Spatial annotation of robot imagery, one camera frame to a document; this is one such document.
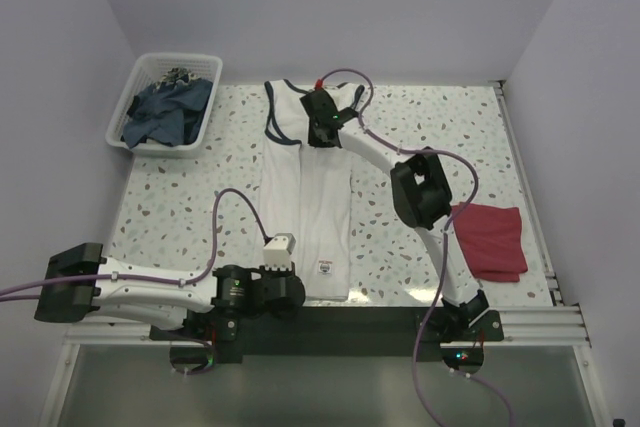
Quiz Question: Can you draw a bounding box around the aluminium front rail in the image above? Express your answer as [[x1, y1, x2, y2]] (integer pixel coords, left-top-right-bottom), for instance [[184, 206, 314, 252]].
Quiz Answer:
[[64, 323, 150, 345]]

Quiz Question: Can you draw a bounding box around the patterned tank top in basket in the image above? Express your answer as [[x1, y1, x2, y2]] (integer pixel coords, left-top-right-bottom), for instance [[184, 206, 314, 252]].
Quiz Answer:
[[158, 67, 197, 84]]

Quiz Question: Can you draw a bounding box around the white tank top navy trim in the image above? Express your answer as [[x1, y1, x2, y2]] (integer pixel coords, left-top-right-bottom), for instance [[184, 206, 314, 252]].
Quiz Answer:
[[258, 79, 353, 301]]

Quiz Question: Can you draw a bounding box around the red tank top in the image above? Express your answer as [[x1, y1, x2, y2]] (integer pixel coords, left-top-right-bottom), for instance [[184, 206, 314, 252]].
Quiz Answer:
[[453, 204, 528, 283]]

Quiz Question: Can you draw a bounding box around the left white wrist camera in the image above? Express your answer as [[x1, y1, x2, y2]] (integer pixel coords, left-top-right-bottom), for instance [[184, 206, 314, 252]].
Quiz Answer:
[[263, 233, 296, 271]]

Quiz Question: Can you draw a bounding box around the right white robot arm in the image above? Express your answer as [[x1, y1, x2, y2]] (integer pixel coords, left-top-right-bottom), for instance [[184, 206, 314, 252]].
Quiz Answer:
[[300, 88, 489, 340]]

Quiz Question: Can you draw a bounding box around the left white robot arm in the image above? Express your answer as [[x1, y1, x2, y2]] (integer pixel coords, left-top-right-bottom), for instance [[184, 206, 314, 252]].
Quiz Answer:
[[34, 243, 306, 339]]

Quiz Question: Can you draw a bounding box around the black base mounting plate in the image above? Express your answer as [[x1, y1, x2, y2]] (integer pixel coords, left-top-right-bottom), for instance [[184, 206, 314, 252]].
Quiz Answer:
[[149, 306, 505, 364]]

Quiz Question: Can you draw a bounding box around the blue denim tank top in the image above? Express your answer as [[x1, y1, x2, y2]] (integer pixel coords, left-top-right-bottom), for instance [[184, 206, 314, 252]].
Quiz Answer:
[[121, 79, 212, 148]]

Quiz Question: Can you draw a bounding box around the white plastic basket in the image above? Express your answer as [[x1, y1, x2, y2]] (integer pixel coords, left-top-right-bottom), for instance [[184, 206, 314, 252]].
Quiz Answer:
[[105, 52, 223, 158]]

